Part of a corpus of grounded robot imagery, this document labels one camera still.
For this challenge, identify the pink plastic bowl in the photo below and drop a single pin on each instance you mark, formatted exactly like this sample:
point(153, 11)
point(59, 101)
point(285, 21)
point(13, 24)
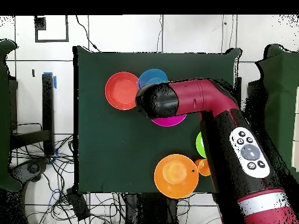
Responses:
point(168, 122)

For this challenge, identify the blue plastic bowl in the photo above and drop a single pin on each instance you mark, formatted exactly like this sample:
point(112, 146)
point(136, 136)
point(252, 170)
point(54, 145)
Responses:
point(151, 77)

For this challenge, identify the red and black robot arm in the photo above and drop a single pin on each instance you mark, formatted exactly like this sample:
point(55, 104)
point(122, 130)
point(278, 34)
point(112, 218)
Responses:
point(245, 163)

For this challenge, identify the dark green table cloth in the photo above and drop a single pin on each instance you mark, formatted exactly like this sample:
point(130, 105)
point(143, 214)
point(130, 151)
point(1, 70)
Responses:
point(116, 140)

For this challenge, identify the red plastic bowl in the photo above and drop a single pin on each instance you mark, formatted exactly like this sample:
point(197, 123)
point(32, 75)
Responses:
point(119, 91)

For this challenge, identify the large green plastic bowl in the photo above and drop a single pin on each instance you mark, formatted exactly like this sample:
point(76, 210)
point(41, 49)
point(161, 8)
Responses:
point(199, 144)

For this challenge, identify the large orange plastic bowl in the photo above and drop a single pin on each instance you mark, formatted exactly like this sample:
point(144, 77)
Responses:
point(175, 177)

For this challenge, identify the orange plastic cup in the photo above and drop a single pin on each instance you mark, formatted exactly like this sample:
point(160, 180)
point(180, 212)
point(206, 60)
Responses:
point(202, 168)

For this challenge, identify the black metal stand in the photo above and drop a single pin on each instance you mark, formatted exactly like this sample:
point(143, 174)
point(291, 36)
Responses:
point(48, 112)

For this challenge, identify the black chair base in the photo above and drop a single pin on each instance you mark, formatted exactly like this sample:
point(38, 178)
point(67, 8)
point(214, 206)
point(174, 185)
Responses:
point(30, 168)

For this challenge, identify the green cloth side table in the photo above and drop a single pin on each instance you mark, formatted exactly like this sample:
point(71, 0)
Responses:
point(285, 93)
point(4, 116)

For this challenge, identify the white box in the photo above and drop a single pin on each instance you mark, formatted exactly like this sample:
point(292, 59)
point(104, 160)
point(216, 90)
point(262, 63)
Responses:
point(296, 128)

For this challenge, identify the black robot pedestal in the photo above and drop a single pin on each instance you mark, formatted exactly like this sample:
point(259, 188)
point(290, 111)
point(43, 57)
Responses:
point(149, 210)

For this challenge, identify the black square floor frame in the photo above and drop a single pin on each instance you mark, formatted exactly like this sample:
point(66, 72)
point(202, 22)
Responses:
point(39, 23)

